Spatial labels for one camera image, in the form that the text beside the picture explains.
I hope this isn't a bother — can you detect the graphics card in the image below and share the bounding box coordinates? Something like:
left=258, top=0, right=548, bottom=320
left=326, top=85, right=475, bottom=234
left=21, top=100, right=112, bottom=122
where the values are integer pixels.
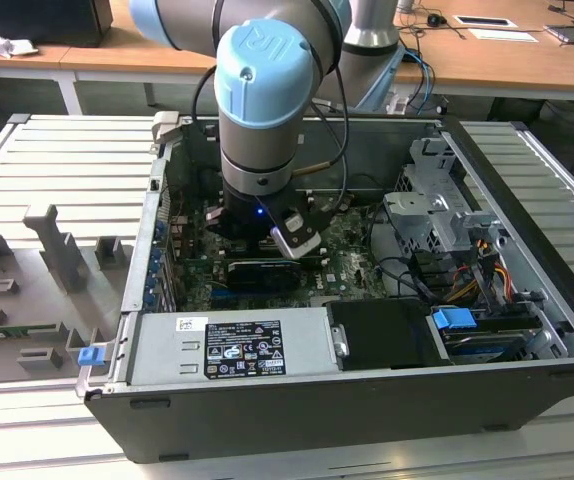
left=226, top=258, right=301, bottom=292

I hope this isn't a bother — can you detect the black box on desk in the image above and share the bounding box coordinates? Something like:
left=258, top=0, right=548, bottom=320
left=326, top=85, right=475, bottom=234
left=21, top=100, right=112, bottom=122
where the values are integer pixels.
left=0, top=0, right=114, bottom=49

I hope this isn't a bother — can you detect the black plastic shroud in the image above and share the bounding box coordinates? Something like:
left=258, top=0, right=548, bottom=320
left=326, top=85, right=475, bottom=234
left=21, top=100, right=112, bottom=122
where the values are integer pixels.
left=326, top=298, right=451, bottom=372

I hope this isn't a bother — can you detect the hard disk in blue carrier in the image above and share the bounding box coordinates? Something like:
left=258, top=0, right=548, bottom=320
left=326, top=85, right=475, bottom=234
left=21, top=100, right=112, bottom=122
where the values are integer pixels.
left=430, top=307, right=528, bottom=365

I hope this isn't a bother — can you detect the crumpled white paper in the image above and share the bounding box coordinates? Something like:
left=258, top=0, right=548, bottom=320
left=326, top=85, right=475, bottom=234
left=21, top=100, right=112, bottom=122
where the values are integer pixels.
left=0, top=27, right=38, bottom=59

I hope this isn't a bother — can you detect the metal disk bay cage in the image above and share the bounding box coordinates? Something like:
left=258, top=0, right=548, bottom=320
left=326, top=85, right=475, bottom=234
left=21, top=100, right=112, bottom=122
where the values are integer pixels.
left=382, top=137, right=506, bottom=256

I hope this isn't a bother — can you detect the yellow orange red wire bundle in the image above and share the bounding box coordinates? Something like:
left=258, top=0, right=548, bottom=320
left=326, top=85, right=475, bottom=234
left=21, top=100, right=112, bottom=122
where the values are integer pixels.
left=446, top=238, right=513, bottom=306

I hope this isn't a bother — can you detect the white paper sheet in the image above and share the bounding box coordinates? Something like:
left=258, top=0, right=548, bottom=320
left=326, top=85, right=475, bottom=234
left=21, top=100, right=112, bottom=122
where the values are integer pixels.
left=468, top=28, right=541, bottom=44

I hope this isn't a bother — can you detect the green RAM stick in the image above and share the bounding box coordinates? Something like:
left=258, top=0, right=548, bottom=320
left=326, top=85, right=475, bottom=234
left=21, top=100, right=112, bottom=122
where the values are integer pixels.
left=0, top=323, right=58, bottom=337

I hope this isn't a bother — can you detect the black and grey PC case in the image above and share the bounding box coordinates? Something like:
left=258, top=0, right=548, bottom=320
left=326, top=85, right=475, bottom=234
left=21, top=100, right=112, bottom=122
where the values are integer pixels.
left=75, top=110, right=574, bottom=464

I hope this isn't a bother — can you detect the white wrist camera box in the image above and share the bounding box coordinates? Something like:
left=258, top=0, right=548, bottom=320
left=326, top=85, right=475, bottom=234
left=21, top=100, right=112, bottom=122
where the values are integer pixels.
left=269, top=212, right=324, bottom=261

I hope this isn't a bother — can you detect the blue plastic case latch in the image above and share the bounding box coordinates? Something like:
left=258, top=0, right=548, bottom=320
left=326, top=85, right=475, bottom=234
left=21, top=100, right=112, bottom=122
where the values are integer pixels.
left=77, top=347, right=106, bottom=369

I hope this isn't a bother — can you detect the grey parts rack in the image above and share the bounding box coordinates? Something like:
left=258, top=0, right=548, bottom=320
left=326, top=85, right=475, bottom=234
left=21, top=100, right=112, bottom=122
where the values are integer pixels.
left=0, top=203, right=136, bottom=386

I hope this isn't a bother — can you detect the grey plastic case latch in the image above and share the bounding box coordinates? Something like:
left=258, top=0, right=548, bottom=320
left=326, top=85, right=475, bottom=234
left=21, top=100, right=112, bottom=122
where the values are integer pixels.
left=151, top=110, right=186, bottom=146

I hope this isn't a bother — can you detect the grey power supply unit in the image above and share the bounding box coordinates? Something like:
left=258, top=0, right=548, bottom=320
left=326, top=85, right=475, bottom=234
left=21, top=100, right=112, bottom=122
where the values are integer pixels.
left=129, top=307, right=341, bottom=386

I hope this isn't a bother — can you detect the green motherboard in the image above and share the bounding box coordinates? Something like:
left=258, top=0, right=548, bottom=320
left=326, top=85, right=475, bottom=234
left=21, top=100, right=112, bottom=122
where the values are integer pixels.
left=169, top=192, right=418, bottom=311

